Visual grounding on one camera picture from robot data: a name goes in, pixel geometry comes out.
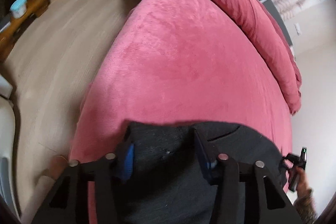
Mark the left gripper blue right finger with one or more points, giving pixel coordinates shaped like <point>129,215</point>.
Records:
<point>265,200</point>

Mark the red rolled duvet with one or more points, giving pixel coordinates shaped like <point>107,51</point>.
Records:
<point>265,34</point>

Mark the black pants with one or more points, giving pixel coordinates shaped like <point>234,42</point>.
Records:
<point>166,184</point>

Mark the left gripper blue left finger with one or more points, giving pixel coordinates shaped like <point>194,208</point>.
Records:
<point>83,186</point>

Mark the right hand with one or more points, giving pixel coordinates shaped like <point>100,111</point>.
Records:
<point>303,189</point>

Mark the light blue lidded bucket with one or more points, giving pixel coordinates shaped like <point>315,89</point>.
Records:
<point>18,8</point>

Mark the pink bed sheet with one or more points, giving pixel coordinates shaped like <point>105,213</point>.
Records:
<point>177,63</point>

